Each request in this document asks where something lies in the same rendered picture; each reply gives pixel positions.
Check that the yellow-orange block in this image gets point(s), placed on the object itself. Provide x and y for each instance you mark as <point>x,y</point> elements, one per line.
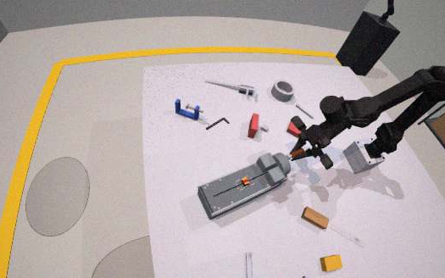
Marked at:
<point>332,262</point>

